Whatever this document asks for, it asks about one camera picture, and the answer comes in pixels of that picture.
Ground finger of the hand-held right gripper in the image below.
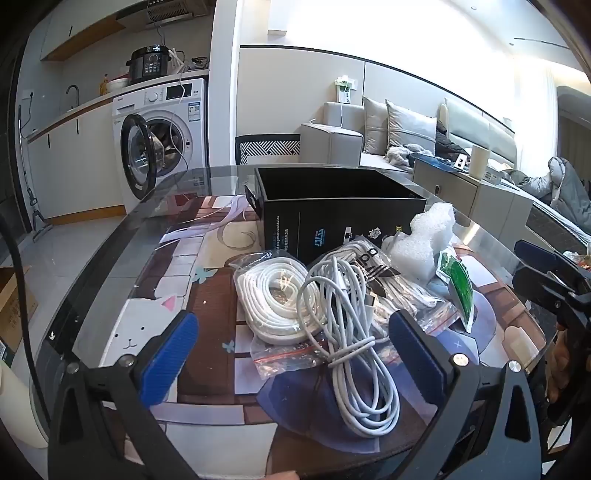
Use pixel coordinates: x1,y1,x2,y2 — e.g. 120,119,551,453
512,267,591,330
514,239,591,296

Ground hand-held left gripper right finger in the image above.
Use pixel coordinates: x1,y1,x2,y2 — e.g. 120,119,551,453
388,308,543,480

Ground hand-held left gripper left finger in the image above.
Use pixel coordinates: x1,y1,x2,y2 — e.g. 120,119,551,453
48,310,200,480

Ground white cable bundle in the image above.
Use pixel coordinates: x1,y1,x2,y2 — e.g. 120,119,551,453
298,256,402,437

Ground green packet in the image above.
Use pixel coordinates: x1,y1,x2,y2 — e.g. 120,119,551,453
436,251,476,333

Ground bagged white laces striped logo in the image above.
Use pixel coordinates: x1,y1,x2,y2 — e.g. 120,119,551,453
318,235,462,337

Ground white foam piece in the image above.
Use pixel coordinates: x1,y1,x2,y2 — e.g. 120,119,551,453
385,202,455,282

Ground bagged white rope coil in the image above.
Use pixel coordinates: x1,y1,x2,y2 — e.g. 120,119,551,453
228,251,333,379

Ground black cardboard box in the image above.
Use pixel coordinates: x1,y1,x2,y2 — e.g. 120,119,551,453
245,167,428,261

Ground person's right hand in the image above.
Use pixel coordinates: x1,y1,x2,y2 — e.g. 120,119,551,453
546,323,573,404

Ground grey down comforter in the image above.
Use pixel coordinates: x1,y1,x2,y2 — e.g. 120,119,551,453
512,156,591,232

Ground beige drawer cabinet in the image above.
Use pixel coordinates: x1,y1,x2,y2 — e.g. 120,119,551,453
412,154,539,250

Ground cream cup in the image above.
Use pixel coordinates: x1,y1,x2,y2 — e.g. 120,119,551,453
468,144,490,180

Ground white sheer curtain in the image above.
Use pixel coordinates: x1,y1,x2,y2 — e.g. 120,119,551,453
517,60,561,171

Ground blue tray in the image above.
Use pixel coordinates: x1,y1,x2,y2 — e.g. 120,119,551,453
416,154,472,169

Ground pale padded headboard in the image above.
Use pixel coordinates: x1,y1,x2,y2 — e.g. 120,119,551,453
443,97,518,162

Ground brown curtain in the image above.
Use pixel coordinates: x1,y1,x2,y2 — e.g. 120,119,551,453
556,85,591,162

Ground black jacket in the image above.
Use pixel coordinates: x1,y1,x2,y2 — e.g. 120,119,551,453
434,121,472,160

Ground brown cardboard box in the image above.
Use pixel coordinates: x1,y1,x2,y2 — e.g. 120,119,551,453
0,265,38,354

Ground grey furry cloth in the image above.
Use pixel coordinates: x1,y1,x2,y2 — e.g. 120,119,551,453
385,144,423,168

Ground grey cushion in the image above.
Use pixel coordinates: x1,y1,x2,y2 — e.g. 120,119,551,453
384,99,437,155
361,96,391,155

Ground grey mop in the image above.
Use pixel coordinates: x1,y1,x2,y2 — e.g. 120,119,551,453
18,105,56,243

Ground white lower kitchen cabinet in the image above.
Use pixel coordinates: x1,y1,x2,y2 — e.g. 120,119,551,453
25,95,127,227

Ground white kitchen cabinet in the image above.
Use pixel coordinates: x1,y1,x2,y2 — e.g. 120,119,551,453
25,95,127,227
39,0,127,62

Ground white washing machine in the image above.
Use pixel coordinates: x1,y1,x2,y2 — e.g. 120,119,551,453
112,78,209,213

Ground beige sofa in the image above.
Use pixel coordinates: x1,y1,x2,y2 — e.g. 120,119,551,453
300,95,439,174

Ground patterned chair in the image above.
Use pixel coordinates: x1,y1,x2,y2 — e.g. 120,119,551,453
235,134,303,167

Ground black pressure cooker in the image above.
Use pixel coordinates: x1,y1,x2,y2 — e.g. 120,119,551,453
126,45,178,84

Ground white upper kitchen cabinet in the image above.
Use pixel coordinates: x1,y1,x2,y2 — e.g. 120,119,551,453
39,0,127,62

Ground range hood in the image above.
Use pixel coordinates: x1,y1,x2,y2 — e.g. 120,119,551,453
115,0,192,21

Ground black cable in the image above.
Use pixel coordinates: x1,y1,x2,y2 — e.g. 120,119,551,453
0,215,44,407

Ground wall socket with chargers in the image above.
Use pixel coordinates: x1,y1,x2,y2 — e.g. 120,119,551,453
331,76,358,104

